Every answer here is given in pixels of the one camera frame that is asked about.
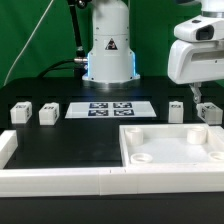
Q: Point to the white square tabletop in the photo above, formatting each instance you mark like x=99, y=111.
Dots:
x=171, y=144

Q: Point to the white front fence rail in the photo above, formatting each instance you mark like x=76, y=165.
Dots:
x=111, y=181

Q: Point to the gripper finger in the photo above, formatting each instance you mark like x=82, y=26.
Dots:
x=195, y=88

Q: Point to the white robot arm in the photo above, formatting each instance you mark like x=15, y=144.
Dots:
x=111, y=61

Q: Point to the white sheet with tags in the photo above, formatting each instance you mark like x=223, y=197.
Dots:
x=118, y=109

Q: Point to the white left fence piece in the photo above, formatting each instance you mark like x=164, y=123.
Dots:
x=8, y=144

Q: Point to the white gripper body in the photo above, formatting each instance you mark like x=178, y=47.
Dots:
x=198, y=53

